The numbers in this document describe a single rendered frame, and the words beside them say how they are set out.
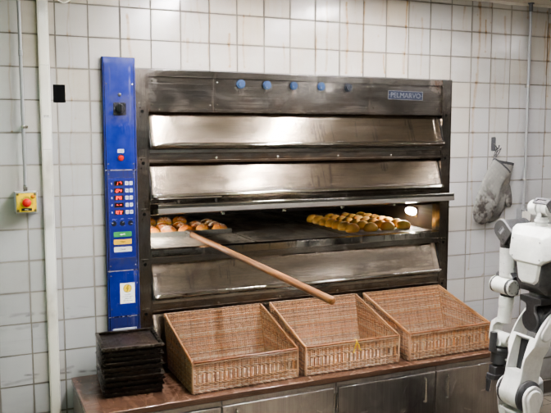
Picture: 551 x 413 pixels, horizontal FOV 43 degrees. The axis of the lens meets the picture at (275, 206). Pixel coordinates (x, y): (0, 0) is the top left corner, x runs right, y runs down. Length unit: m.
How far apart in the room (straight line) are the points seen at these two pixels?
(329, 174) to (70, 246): 1.46
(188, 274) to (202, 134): 0.74
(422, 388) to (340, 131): 1.47
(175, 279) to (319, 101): 1.26
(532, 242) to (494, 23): 1.81
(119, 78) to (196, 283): 1.13
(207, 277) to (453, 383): 1.44
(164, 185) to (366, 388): 1.46
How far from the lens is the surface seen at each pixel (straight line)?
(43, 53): 3.51
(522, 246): 3.31
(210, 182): 3.68
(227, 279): 3.78
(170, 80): 3.64
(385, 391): 3.75
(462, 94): 4.47
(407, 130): 4.23
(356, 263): 4.12
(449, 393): 4.00
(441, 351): 3.94
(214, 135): 3.67
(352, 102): 4.05
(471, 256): 4.60
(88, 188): 3.54
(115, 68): 3.53
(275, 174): 3.83
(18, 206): 3.44
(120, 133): 3.52
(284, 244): 3.88
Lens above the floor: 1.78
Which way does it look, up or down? 6 degrees down
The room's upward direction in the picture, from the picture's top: straight up
